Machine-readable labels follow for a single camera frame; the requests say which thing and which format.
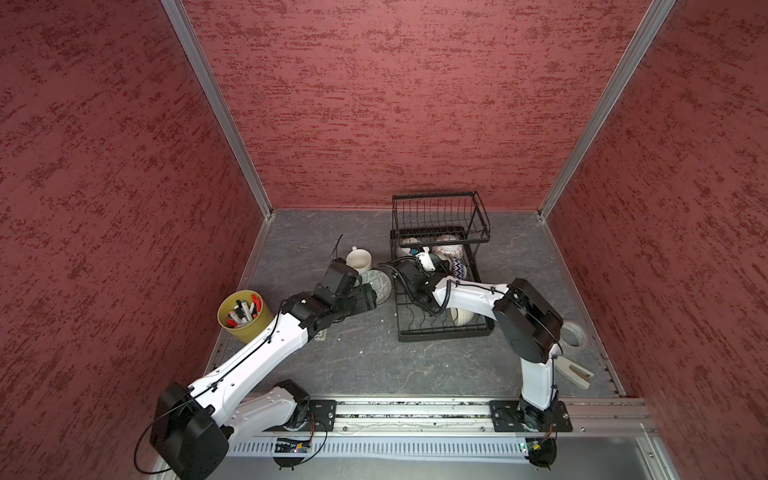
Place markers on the grey tape roll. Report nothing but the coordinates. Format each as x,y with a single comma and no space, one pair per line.
573,336

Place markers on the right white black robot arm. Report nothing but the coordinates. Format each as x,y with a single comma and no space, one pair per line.
530,324

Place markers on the white bottom bowl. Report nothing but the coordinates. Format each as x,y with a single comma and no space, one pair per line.
462,318

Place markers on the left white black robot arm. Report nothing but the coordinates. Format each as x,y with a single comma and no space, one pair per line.
193,426

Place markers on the markers in yellow cup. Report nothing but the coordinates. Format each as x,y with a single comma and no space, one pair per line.
242,311

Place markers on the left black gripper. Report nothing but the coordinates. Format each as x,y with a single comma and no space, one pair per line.
365,299

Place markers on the orange pattern bowl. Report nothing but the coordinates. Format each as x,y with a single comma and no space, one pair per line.
459,269

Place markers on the yellow cup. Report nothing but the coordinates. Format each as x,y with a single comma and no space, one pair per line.
249,332

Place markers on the white ceramic mug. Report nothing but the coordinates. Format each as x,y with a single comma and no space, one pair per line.
359,259

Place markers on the aluminium front rail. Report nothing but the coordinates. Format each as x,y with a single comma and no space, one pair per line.
465,416

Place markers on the pink striped bowl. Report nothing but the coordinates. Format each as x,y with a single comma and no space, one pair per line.
410,247

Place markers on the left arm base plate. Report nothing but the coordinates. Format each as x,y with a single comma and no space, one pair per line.
318,413

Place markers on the black wire dish rack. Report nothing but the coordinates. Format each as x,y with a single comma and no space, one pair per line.
434,235

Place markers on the blue triangle pattern bowl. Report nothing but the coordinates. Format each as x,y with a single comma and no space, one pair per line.
448,247

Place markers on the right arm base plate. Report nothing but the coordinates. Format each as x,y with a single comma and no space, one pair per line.
519,417

